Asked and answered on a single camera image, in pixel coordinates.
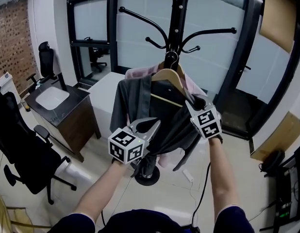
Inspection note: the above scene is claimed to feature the person's right forearm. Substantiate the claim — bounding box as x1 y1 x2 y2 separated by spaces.
208 136 239 214

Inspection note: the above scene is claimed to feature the pink garment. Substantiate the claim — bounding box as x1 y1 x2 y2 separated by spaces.
125 64 209 169

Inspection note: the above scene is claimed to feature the black equipment desk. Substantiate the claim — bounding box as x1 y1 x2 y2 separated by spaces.
264 146 300 233

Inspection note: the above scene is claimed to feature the white low cabinet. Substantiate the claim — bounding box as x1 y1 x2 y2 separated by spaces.
88 71 131 140

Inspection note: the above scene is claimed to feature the black sink faucet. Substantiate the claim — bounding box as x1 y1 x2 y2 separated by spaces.
51 72 67 91

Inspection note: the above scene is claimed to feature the white power strip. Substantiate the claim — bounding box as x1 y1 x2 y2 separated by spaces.
182 168 195 182

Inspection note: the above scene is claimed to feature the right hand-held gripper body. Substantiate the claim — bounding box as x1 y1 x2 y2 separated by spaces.
190 107 223 140

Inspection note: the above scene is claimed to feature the dark wooden sink cabinet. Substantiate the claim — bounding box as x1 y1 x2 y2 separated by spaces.
25 81 101 163

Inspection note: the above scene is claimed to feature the leaning brown cardboard sheet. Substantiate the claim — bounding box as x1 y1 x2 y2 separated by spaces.
250 111 300 162

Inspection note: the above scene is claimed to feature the black backpack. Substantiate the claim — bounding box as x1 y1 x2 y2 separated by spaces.
258 149 286 177

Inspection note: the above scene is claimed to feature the white vanity cabinet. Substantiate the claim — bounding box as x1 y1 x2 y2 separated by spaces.
0 71 21 104

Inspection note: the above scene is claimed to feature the person's left forearm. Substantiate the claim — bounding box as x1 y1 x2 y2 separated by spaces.
73 160 128 222

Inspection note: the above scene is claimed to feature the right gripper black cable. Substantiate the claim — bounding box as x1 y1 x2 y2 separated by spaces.
191 162 212 228

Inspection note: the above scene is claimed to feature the office chair behind glass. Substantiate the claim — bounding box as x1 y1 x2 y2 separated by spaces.
83 36 108 73

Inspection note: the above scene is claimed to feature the black coat rack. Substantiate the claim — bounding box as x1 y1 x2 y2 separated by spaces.
118 0 238 186

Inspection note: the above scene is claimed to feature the brown cardboard sheet on door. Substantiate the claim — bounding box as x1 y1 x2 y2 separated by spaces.
258 0 298 54

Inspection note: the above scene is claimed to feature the wooden clothes hanger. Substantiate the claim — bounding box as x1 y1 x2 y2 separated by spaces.
150 57 187 108
175 61 188 82

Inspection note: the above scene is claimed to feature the large black mesh office chair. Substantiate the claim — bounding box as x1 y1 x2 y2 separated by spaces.
0 90 77 205

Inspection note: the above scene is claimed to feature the black framed glass partition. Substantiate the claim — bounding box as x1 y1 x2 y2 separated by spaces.
66 0 300 140

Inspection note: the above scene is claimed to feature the grey bathrobe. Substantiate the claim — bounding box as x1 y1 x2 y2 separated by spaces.
110 76 210 179

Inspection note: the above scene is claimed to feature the person's shirt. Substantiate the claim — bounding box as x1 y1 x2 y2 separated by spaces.
49 205 255 233

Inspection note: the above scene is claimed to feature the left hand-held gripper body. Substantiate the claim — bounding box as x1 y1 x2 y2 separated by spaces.
107 124 157 172

